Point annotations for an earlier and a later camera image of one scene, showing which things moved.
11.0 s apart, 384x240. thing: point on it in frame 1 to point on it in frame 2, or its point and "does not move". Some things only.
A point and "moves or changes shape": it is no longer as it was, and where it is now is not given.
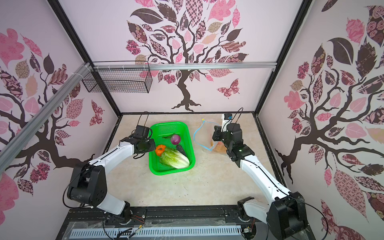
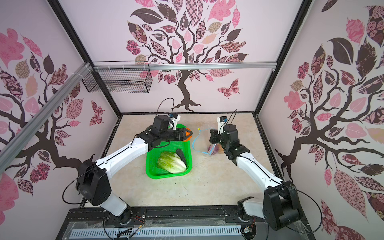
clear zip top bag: [203, 135] moves or changes shape
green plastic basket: [162, 132] moves or changes shape
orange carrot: [159, 149] to [187, 133]
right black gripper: [218, 132] does not move
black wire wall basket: [120, 77] does not move
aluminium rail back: [134, 66] does not move
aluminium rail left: [10, 149] does not move
